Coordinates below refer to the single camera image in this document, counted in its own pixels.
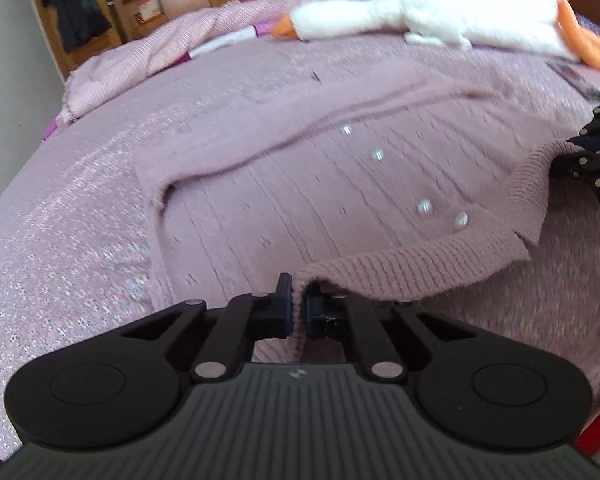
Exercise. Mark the pink checked quilt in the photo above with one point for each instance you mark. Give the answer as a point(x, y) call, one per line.
point(180, 40)

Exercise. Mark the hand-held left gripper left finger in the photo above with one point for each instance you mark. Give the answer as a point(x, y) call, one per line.
point(282, 310)

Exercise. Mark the white goose plush toy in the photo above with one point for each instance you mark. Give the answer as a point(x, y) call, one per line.
point(430, 15)

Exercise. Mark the magenta and white blanket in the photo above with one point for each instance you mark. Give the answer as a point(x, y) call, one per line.
point(230, 40)

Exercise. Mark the red object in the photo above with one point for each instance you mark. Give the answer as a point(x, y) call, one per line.
point(597, 425)

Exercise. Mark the pink knit cardigan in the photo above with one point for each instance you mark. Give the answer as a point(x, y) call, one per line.
point(330, 185)

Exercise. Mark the dark hanging garment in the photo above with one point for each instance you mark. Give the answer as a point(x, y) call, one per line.
point(77, 12)

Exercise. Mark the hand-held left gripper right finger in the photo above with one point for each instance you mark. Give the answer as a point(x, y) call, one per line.
point(314, 315)

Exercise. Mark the pink floral bedsheet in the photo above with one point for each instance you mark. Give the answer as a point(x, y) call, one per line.
point(80, 210)

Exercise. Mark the red and white box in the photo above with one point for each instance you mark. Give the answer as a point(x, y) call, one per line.
point(149, 9)

